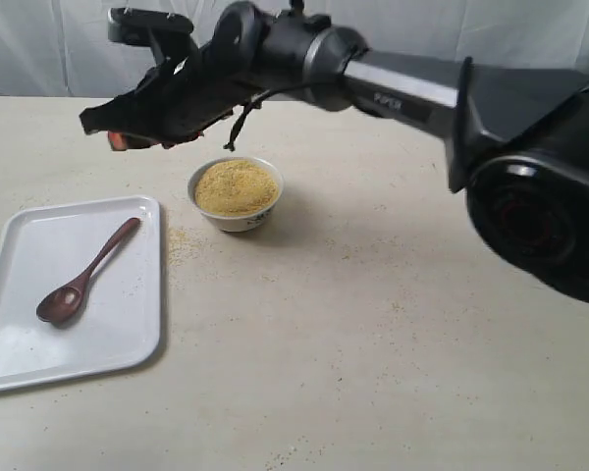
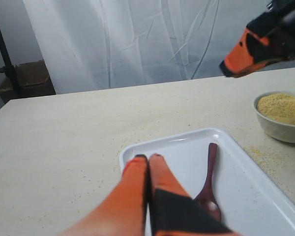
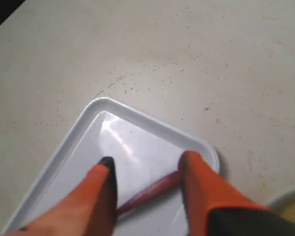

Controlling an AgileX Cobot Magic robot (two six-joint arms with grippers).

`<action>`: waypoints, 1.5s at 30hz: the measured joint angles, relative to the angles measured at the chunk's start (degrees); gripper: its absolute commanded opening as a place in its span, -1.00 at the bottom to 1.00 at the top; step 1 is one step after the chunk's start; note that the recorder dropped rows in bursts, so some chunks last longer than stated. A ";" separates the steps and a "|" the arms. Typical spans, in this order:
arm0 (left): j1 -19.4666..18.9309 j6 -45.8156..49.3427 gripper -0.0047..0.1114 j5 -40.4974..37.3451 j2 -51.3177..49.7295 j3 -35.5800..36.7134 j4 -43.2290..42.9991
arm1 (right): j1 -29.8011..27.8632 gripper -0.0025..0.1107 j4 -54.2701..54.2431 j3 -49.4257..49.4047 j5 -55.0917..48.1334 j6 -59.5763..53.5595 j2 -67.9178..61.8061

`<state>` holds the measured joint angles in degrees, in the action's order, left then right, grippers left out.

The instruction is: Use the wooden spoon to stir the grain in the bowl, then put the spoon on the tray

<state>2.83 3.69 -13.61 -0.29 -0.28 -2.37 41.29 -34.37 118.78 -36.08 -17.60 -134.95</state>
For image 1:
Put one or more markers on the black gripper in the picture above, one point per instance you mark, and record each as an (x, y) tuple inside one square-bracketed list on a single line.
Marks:
[(188, 90)]

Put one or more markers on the dark brown wooden spoon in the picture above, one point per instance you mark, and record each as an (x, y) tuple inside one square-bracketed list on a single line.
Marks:
[(64, 302)]

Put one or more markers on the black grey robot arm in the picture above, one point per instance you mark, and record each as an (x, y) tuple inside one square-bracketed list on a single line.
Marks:
[(517, 140)]

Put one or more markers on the white wrinkled backdrop curtain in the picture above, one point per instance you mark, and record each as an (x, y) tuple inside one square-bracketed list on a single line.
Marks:
[(61, 48)]

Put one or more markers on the yellow millet grain heap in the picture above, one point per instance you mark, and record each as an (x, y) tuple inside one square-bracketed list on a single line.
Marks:
[(235, 188)]

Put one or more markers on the white ceramic bowl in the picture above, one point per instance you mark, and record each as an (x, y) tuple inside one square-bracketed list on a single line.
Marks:
[(238, 224)]

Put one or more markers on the white rectangular plastic tray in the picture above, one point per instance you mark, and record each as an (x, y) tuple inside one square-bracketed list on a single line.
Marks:
[(119, 323)]

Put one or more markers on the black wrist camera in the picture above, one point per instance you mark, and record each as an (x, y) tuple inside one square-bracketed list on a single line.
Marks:
[(166, 35)]

